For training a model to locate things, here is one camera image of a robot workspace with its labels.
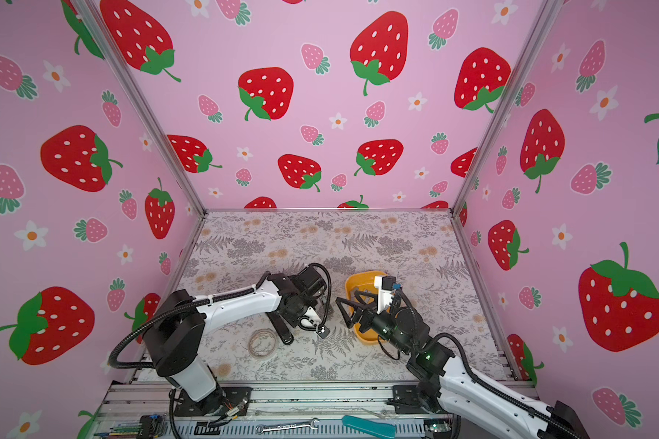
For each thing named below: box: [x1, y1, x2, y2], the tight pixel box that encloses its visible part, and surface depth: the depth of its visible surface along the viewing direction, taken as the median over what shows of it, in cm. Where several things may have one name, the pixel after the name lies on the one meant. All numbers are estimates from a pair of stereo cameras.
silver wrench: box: [255, 417, 321, 435], surface depth 71 cm
